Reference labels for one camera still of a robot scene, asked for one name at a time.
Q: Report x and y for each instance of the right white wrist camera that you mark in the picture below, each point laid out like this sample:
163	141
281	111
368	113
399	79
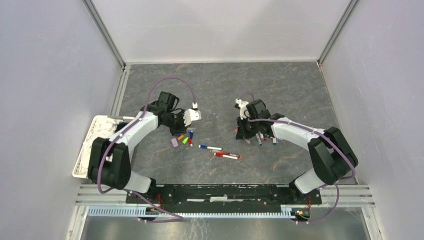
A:
241	105

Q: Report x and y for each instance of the white perforated basket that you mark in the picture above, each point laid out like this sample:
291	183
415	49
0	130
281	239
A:
102	126

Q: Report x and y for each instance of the clear cap blue pen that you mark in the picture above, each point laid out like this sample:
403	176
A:
258	138

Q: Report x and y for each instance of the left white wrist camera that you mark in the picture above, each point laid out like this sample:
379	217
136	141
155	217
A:
191	115

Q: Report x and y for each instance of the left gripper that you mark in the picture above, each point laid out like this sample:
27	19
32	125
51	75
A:
182	129

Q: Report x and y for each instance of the pink highlighter cap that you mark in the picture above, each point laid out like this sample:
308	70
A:
174	142

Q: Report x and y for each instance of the red cap marker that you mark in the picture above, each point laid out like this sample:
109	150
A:
219	154

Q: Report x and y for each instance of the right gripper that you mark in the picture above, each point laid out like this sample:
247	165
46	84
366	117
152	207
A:
242	134

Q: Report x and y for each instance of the slotted cable duct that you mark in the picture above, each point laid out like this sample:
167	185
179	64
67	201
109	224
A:
142	212

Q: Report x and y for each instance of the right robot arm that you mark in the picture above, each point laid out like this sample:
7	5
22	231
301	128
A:
331	156

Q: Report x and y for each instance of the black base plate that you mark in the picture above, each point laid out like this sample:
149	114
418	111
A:
229	198

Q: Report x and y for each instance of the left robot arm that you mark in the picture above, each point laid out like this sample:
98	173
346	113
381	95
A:
109	161

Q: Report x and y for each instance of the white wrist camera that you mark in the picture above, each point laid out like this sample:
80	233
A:
191	115
241	105

